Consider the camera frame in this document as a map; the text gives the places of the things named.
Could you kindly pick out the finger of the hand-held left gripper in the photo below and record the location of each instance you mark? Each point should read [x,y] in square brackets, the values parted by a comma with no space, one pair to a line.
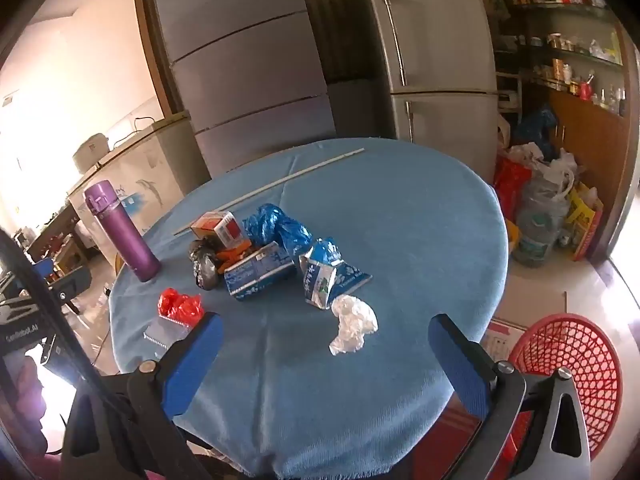
[72,282]

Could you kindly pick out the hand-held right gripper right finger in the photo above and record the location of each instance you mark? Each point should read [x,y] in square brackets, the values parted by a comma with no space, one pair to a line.
[460,365]

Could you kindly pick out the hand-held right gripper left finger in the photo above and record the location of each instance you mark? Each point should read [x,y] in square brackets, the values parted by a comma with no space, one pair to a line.
[192,365]

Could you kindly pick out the silver grey packet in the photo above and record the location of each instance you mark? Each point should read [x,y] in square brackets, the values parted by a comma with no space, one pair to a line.
[167,332]

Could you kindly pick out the red plastic bag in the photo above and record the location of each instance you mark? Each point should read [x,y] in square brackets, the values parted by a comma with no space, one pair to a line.
[177,307]

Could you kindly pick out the black plastic bag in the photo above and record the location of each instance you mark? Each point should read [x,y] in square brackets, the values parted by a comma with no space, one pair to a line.
[205,267]

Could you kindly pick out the orange packet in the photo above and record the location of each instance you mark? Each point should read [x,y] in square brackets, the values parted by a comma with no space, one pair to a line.
[232,256]

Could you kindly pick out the white plastic bag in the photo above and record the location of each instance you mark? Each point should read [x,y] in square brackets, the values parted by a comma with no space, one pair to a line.
[350,320]

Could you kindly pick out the red plastic mesh basket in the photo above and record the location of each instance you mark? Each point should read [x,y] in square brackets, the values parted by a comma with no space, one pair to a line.
[580,345]

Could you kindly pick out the small orange white box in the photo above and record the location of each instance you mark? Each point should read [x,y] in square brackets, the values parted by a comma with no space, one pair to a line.
[222,227]

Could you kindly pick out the torn blue white milk carton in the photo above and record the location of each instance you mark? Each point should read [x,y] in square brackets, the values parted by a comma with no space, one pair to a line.
[320,280]

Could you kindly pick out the blue plastic bag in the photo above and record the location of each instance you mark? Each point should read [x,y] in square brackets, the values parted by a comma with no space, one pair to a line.
[272,227]

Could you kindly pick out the paper sheet on floor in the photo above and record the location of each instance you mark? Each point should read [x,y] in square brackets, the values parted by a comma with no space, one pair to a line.
[502,337]

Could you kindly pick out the dark wooden table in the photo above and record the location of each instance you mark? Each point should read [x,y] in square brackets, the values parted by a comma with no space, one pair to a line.
[57,230]

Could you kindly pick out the person's pink clothing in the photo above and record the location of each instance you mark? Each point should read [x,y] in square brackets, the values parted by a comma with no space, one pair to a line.
[22,400]

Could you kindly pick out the purple insulated bottle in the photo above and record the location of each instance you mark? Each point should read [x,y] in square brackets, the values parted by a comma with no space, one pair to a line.
[125,235]

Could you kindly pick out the white rice cooker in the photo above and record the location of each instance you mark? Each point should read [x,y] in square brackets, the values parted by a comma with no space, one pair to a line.
[90,152]

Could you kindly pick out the white chest freezer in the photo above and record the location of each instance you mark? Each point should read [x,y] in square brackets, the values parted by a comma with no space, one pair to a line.
[150,170]

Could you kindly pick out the clear plastic water jug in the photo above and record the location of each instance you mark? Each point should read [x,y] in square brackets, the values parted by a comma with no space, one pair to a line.
[540,220]

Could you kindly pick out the blue tablecloth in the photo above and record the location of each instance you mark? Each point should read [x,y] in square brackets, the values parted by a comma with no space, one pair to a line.
[375,220]

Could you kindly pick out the red shopping bag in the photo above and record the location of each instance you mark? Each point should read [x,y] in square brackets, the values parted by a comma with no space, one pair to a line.
[510,185]

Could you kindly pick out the yellow shopping bag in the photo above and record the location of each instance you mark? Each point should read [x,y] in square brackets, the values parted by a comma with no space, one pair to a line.
[585,220]

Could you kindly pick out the thin white rod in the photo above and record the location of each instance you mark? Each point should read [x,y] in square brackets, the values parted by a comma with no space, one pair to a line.
[280,180]

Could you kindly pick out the white plastic bags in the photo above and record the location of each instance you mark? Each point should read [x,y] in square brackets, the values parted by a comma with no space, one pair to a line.
[550,162]

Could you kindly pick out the dark blue bag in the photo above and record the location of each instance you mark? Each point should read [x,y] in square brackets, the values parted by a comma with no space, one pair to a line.
[535,127]

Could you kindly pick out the brown wooden cabinet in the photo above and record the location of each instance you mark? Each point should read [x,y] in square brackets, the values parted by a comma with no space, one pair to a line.
[595,150]

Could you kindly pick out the large grey refrigerator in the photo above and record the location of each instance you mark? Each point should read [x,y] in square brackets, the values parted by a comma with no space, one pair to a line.
[240,60]

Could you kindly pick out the shelf of jars and bottles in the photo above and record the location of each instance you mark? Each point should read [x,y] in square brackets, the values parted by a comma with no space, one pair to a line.
[565,35]

